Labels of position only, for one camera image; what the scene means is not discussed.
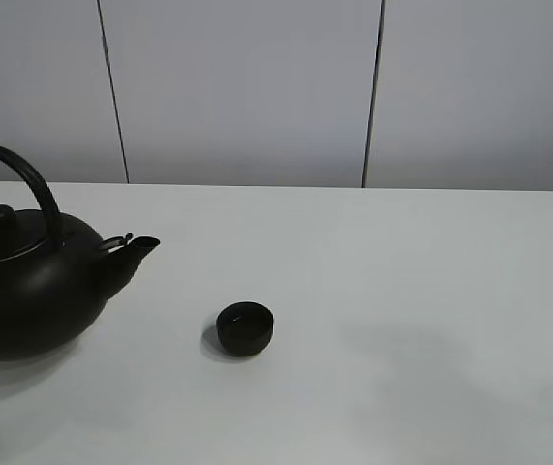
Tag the black round teapot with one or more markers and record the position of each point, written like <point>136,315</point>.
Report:
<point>56,272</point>

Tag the small black teacup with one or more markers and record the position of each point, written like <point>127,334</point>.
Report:
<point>245,328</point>

